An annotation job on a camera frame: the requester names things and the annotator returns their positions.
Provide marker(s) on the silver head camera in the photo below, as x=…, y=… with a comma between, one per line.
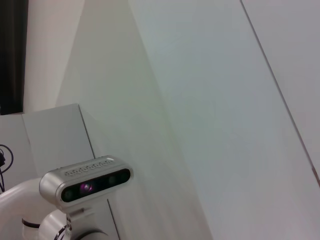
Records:
x=50, y=185

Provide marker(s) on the white robot head mount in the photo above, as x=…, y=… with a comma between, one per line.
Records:
x=15, y=200

